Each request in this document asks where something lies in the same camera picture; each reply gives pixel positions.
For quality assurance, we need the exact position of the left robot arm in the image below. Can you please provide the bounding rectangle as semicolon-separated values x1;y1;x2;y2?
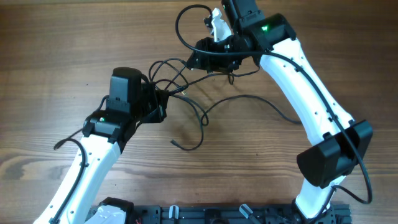
35;67;170;223

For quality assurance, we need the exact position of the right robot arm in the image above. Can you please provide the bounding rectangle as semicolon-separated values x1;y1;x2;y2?
188;1;373;223

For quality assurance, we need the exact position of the black HDMI cable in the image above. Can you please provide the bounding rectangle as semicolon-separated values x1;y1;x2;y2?
148;57;210;152

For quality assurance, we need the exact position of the right camera black cable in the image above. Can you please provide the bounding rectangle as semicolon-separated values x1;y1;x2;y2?
175;4;373;218

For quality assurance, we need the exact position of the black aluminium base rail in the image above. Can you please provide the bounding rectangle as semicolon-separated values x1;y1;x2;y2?
86;203;352;224

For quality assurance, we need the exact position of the black USB cable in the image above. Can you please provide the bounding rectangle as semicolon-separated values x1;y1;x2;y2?
200;94;303;126

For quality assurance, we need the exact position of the camera black cable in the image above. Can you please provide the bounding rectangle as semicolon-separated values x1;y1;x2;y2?
49;127;88;224
175;4;373;218

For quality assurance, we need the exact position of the left camera black cable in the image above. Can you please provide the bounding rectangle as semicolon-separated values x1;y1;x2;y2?
49;127;88;224

